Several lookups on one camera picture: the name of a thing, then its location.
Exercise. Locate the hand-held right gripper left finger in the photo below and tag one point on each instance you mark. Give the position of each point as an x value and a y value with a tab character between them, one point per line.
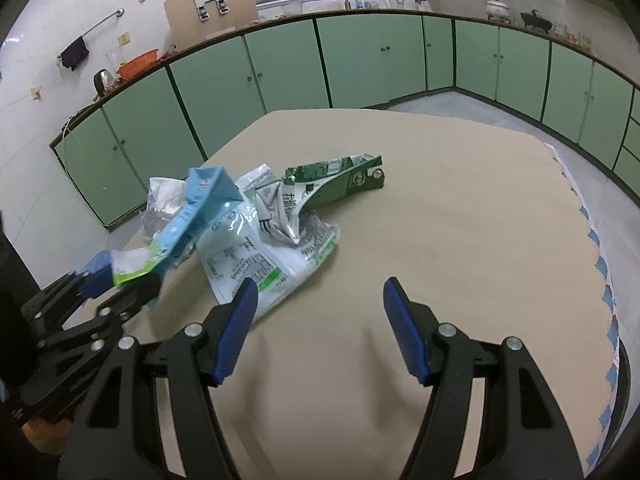
235	335

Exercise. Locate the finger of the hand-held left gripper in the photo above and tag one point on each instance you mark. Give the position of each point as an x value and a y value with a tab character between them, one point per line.
92	280
132	297

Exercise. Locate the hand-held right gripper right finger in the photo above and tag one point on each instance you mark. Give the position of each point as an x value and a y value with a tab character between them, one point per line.
407	335

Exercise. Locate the light blue white carton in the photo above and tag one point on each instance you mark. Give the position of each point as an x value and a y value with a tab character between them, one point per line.
205	200

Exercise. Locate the white green printed plastic bag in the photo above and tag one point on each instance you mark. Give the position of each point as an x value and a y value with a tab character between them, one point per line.
250	260

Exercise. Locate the crumpled silver wrapper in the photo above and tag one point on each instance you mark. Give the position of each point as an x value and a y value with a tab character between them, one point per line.
162	205

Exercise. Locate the green milk carton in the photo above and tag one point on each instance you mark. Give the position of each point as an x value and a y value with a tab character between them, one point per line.
340	180

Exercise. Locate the blue patterned tablecloth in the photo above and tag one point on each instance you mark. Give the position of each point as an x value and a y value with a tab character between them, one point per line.
607	300

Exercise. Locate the orange plastic basin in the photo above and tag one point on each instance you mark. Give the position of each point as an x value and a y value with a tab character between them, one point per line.
137	66

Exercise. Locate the dark hanging towel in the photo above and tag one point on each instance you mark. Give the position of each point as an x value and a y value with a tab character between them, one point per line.
75	54

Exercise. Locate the row of green base cabinets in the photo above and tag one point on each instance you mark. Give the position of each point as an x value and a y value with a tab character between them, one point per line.
350	60

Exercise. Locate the wooden cutting board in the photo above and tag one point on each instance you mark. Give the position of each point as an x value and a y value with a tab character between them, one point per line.
235	15

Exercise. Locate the utensil holder with utensils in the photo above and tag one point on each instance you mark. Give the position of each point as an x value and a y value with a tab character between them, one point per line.
400	2

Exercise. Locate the white cooking pot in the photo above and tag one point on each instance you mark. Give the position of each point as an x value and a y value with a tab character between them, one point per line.
498	10

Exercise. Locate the black cooking pot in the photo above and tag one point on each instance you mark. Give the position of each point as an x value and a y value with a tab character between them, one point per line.
536	21

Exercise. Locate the group of glass jars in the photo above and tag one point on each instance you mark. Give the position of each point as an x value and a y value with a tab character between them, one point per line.
572	36

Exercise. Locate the metal towel rail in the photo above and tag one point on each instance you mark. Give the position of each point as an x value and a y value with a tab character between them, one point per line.
100	24

